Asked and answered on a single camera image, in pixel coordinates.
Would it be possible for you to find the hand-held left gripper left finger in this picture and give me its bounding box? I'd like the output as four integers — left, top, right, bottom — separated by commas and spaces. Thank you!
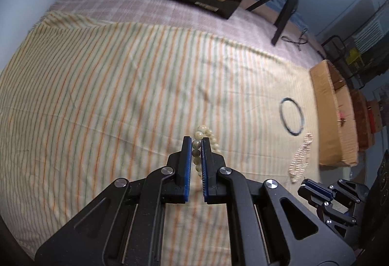
35, 136, 193, 266

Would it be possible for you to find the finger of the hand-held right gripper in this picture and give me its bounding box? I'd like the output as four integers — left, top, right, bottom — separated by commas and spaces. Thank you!
298, 185, 358, 228
301, 178, 370, 204

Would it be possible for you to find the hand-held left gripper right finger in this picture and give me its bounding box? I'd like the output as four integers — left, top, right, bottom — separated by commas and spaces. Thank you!
201, 137, 357, 266

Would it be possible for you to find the white pearl necklace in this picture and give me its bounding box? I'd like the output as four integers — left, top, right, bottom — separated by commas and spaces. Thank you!
290, 132, 313, 184

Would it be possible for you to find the pale jade bead bracelet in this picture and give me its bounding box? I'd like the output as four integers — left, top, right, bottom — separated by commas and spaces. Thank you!
192, 124, 221, 177

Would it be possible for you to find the brown cardboard box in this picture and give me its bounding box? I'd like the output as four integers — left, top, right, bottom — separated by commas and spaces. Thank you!
309, 59, 360, 168

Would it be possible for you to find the thin black bangle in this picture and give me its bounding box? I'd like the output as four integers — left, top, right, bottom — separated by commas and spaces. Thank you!
279, 97, 305, 135

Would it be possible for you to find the orange brown box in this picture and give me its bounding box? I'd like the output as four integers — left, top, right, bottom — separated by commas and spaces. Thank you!
351, 88, 383, 151

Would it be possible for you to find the yellow box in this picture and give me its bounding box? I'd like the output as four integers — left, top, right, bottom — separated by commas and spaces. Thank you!
346, 47, 363, 66

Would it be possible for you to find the striped white towel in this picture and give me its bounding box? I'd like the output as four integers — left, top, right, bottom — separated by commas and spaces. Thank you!
353, 15, 385, 54

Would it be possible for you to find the black tripod stand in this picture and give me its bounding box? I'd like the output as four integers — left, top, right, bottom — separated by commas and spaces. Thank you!
246, 0, 310, 46

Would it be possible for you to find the pink checked blanket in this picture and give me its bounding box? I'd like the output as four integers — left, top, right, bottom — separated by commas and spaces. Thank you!
39, 0, 323, 69

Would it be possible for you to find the black power cable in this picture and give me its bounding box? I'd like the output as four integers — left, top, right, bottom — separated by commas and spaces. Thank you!
281, 27, 324, 57

